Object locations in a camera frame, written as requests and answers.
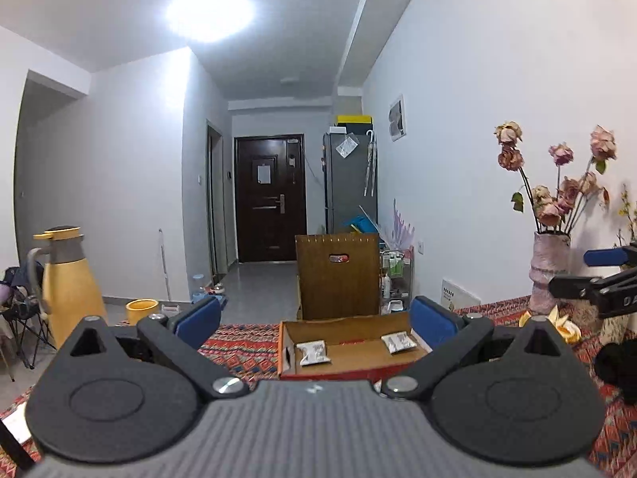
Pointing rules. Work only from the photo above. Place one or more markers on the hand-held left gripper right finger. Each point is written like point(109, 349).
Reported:
point(434, 323)

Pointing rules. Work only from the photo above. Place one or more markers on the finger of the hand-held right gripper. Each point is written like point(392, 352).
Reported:
point(607, 257)
point(577, 288)

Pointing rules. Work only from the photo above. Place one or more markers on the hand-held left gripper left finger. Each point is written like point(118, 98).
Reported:
point(199, 317)

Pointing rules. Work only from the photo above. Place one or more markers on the orange cardboard box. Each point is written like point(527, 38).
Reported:
point(348, 356)

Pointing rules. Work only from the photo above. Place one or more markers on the blue pet bowl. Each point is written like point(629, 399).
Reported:
point(199, 291)

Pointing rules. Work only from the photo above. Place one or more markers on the pink vase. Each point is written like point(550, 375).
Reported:
point(547, 269)

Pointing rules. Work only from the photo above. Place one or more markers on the silver snack packet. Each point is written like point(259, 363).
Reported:
point(313, 353)
point(398, 343)

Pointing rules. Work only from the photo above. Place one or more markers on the yellow flower sprig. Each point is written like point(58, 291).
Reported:
point(631, 214)

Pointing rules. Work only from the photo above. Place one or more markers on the red patterned tablecloth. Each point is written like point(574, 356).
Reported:
point(239, 353)

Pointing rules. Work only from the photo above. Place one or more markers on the yellow round tub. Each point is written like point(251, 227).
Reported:
point(142, 311)

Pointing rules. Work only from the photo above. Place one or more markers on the white mop stick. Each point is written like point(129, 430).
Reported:
point(164, 269)

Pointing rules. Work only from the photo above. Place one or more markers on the metal cart with bottles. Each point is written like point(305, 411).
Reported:
point(395, 269)

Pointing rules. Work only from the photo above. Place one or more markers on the purple plastic decoration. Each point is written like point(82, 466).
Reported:
point(400, 231)

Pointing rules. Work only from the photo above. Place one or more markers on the blue plastic bag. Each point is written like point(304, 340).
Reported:
point(358, 224)

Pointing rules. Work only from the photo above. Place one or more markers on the dark brown door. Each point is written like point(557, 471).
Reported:
point(268, 209)

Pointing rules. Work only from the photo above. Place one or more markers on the yellow thermos jug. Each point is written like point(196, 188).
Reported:
point(64, 289)

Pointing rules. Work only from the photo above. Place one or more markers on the bunch of dried roses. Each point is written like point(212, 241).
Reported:
point(510, 158)

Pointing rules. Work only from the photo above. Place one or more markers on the white door notice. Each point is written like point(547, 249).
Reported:
point(263, 173)

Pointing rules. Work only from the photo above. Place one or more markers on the grey fridge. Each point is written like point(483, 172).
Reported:
point(348, 189)

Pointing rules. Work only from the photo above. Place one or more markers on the white umbrella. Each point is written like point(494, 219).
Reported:
point(371, 159)

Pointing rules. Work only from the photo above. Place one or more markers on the dark folding chair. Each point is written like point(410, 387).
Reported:
point(20, 308)

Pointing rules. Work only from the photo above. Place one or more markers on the clear plastic bag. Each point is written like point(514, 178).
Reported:
point(346, 147)

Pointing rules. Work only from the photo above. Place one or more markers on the white paper sheet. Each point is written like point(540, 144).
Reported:
point(15, 423)

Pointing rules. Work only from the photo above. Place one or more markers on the yellow box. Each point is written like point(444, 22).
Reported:
point(354, 119)

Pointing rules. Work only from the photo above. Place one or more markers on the ceiling lamp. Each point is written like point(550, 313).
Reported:
point(209, 12)

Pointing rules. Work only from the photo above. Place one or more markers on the white wall socket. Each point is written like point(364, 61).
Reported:
point(422, 247)

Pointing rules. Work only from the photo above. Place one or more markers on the wall picture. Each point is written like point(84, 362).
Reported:
point(397, 119)

